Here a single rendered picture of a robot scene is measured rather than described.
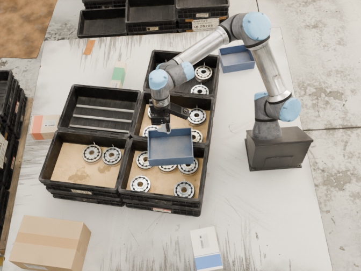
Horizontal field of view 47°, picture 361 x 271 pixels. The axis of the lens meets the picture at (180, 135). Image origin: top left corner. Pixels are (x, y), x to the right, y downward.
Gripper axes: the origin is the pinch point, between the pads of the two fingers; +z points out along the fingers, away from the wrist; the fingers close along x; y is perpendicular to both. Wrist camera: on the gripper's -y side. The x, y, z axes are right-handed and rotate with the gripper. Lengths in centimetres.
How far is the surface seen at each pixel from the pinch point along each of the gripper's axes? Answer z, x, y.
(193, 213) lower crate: 42.7, 20.4, -9.0
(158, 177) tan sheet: 30.3, 6.0, 8.1
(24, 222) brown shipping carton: 30, 29, 72
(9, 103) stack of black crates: 63, -80, 119
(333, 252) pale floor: 115, 14, -98
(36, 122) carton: 31, -34, 80
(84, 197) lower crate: 38, 12, 47
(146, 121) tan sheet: 26.3, -27.7, 15.2
